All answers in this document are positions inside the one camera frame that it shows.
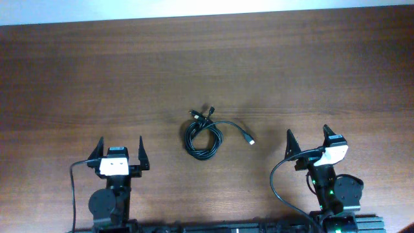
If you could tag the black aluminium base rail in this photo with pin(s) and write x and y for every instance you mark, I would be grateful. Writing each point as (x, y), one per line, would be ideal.
(366, 224)

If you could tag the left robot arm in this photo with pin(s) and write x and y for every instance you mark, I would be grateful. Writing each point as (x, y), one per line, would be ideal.
(110, 205)

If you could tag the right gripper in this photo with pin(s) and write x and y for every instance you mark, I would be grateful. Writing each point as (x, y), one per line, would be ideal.
(293, 145)

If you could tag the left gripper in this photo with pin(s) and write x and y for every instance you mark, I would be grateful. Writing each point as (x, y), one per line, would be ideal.
(135, 171)

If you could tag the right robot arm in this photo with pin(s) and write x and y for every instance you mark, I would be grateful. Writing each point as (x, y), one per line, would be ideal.
(338, 194)

